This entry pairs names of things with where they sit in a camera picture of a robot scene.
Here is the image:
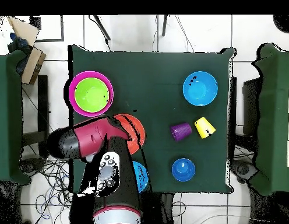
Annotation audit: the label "orange bowl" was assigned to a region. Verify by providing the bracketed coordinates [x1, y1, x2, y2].
[112, 113, 146, 156]

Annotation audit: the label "purple cup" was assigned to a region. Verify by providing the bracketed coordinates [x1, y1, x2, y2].
[170, 122, 193, 142]

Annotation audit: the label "yellow cup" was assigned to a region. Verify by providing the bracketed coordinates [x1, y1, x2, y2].
[193, 117, 217, 140]

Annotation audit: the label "green bowl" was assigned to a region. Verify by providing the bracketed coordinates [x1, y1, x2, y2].
[74, 77, 110, 113]

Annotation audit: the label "light blue bowl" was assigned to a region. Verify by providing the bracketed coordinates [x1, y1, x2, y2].
[182, 71, 219, 107]
[132, 160, 150, 194]

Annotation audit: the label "pink bowl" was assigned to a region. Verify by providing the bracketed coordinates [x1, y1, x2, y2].
[68, 71, 114, 117]

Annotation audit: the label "dark green table cloth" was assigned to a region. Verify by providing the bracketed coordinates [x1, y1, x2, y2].
[68, 44, 236, 194]

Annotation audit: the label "small dark blue bowl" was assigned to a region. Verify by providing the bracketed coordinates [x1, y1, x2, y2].
[171, 157, 196, 182]

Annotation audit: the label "black tripod leg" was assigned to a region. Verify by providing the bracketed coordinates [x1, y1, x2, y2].
[88, 15, 112, 52]
[161, 15, 169, 37]

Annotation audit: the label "black metal stand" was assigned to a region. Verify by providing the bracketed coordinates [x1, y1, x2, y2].
[228, 76, 262, 138]
[22, 75, 50, 159]

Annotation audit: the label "brown cardboard box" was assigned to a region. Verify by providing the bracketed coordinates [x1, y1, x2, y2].
[20, 46, 47, 85]

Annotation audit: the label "green cloth side table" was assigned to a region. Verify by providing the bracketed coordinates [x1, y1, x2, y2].
[0, 50, 31, 186]
[249, 43, 289, 197]

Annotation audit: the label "brown cardboard sheet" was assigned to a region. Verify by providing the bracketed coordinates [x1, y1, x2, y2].
[6, 16, 40, 47]

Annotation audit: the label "tangled floor cables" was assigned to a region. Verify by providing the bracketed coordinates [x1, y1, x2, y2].
[20, 127, 75, 224]

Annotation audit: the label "black pedestal leg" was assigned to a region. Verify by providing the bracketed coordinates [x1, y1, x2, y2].
[19, 157, 46, 176]
[230, 160, 259, 184]

